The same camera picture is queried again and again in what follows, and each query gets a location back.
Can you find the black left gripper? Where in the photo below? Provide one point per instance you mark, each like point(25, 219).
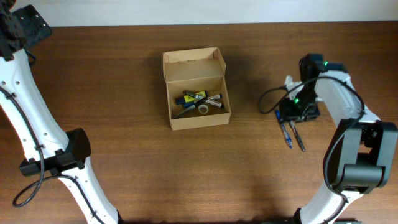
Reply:
point(36, 25)

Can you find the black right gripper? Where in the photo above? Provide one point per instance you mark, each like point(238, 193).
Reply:
point(286, 112)

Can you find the yellow clear tape roll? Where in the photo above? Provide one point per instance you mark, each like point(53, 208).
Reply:
point(203, 109)

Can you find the black sharpie permanent marker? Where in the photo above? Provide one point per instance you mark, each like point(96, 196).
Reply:
point(193, 106)

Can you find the blue whiteboard marker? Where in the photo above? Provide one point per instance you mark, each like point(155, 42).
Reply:
point(212, 100)

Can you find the yellow highlighter black cap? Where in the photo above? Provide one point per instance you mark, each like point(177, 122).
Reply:
point(186, 98)

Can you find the black whiteboard marker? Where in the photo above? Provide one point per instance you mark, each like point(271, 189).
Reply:
point(195, 95)

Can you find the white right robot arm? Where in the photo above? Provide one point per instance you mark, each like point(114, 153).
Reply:
point(359, 157)

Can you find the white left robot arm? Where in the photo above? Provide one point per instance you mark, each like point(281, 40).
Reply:
point(49, 151)

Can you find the black gel pen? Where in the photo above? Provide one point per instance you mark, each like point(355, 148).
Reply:
point(297, 136)

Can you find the blue ballpoint pen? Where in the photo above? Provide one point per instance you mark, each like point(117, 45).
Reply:
point(283, 129)

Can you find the open brown cardboard box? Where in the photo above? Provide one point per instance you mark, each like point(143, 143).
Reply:
point(196, 70)

